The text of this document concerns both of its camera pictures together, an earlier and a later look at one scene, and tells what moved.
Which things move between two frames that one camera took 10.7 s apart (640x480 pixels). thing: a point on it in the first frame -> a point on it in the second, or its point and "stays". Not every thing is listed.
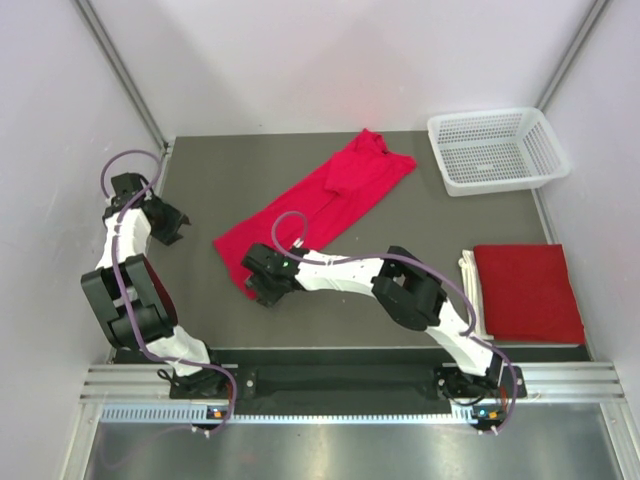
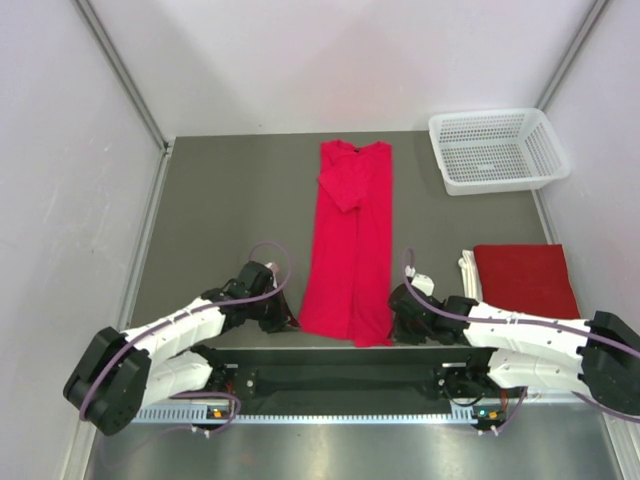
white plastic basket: [496, 151] stays
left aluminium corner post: [124, 71] stays
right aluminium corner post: [597, 10] stays
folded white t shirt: [474, 294] stays
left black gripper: [168, 235] -> [282, 316]
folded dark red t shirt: [529, 295] stays
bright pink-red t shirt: [329, 194] -> [349, 287]
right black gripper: [267, 298] -> [399, 334]
